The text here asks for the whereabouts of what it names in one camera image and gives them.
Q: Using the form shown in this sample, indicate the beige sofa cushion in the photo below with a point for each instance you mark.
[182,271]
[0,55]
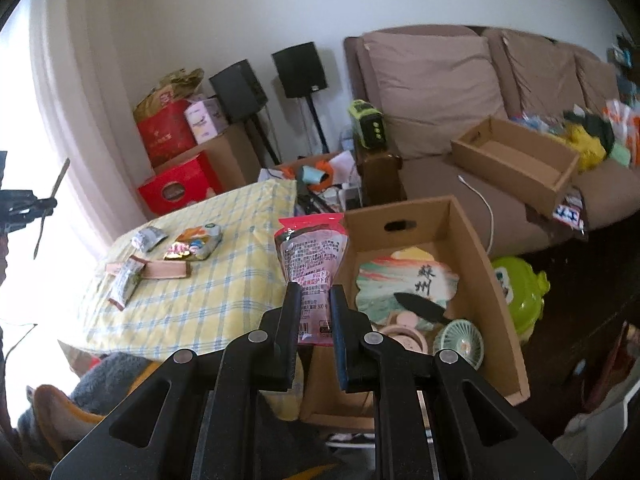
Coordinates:
[542,75]
[430,90]
[597,82]

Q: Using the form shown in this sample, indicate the white printed shopping bag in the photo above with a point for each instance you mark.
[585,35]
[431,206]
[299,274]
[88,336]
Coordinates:
[595,440]

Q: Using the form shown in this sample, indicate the yellow plaid tablecloth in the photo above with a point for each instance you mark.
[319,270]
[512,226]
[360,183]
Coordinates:
[200,300]

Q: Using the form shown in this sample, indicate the red snack packet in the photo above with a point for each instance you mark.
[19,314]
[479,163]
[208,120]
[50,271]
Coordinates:
[310,255]

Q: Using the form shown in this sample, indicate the red gift box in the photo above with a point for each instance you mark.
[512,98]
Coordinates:
[177,187]

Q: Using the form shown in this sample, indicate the green black portable radio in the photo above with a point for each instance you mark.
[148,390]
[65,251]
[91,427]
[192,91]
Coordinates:
[368,125]

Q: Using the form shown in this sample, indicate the black printed bag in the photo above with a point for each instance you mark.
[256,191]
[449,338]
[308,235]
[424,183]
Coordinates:
[570,215]

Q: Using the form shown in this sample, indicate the mint green handheld fan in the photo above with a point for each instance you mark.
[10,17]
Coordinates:
[457,342]

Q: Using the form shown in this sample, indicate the bamboo stick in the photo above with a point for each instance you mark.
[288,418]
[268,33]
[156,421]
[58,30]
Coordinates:
[55,190]

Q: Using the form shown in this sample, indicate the green plastic container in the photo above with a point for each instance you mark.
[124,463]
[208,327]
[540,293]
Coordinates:
[522,300]

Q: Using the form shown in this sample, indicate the black speaker on stand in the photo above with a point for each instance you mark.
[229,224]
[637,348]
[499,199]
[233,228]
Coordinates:
[299,70]
[237,90]

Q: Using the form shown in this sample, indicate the painted paper fan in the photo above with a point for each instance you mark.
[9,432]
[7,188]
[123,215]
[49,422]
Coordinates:
[390,280]

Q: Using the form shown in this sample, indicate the brown cardboard box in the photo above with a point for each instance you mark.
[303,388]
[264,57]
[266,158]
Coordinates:
[230,160]

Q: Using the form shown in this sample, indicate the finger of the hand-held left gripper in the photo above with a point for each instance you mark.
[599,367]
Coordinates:
[37,208]

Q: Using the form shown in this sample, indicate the pink mouse-ear handheld fan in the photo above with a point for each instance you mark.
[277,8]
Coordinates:
[405,335]

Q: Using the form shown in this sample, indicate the grey snack packet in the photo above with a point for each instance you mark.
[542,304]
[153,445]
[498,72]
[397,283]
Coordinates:
[147,238]

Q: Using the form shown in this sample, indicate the pile of colourful bags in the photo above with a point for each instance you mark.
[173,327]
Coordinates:
[595,135]

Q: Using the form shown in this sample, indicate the black flat pointed tool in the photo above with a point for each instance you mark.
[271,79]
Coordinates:
[425,307]

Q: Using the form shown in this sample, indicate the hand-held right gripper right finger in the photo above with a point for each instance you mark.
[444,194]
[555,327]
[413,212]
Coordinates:
[339,340]

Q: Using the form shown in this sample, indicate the gold orange snack packet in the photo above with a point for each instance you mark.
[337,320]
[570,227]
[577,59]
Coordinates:
[182,247]

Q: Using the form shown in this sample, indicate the gold paper bag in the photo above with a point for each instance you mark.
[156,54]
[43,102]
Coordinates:
[170,87]

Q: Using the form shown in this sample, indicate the large cardboard box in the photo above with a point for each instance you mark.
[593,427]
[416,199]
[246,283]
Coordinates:
[480,280]

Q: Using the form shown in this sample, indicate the white pink tissue box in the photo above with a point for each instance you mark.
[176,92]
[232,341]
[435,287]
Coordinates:
[205,120]

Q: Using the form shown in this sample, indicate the red gift bag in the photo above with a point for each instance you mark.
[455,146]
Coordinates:
[165,132]

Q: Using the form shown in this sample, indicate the white green snack packet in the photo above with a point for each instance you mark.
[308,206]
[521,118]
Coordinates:
[209,240]

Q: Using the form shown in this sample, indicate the white curtain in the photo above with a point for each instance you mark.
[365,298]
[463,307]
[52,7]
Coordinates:
[65,110]

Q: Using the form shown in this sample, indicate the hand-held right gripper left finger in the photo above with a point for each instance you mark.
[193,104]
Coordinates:
[290,340]

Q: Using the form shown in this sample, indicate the brown sofa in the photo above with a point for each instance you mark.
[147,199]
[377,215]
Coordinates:
[440,180]

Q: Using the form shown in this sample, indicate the shallow cardboard tray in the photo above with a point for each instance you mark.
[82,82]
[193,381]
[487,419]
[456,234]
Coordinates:
[510,155]

